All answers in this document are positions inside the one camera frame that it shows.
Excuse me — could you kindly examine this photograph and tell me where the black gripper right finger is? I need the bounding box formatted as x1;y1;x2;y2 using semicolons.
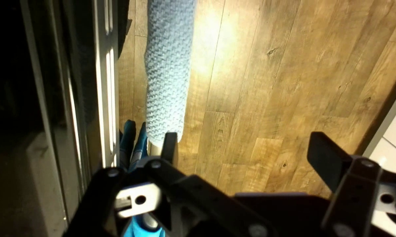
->
307;132;353;192

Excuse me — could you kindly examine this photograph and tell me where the light blue towel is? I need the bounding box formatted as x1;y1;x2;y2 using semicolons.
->
144;0;197;146

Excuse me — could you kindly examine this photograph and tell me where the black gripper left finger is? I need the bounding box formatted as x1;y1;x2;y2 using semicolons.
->
161;132;178;165

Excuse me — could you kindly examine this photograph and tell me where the white right drawer cabinet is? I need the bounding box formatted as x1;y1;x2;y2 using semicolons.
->
363;99;396;171

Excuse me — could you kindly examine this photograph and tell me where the stainless steel black-top stove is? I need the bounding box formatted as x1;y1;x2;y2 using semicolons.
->
0;0;131;237

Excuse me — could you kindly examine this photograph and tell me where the bright blue striped towel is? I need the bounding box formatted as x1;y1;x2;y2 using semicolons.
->
119;120;164;237

